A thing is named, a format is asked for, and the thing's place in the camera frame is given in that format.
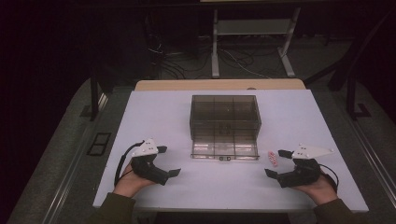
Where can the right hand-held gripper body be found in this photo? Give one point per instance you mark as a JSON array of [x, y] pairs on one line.
[[303, 172]]

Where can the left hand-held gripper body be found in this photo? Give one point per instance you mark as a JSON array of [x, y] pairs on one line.
[[146, 168]]

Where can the small red-white striped object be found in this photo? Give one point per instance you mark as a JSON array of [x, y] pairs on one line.
[[273, 158]]

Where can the transparent drawer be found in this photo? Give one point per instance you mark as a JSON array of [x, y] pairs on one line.
[[224, 149]]

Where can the transparent smoky drawer box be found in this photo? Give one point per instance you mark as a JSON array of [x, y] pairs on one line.
[[224, 115]]

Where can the person's left hand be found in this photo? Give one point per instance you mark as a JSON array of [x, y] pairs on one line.
[[129, 183]]

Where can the person's right hand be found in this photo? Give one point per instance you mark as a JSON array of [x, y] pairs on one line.
[[320, 191]]

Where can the white board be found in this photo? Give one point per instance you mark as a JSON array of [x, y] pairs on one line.
[[174, 121]]

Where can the black metal stand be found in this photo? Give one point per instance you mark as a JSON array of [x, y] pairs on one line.
[[94, 99], [351, 99]]

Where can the white metal stand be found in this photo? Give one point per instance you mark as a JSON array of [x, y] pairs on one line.
[[253, 27]]

